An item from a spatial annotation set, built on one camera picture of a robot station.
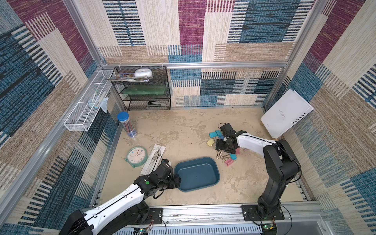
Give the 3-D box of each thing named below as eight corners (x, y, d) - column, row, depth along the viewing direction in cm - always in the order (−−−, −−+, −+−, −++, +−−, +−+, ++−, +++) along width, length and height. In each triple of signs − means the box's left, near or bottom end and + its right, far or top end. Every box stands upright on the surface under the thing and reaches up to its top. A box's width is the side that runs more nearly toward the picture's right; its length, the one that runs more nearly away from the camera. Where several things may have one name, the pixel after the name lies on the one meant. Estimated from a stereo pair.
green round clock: (124, 167, 91) (123, 165, 89) (130, 148, 100) (128, 146, 98) (145, 167, 91) (144, 165, 89) (149, 148, 100) (148, 146, 98)
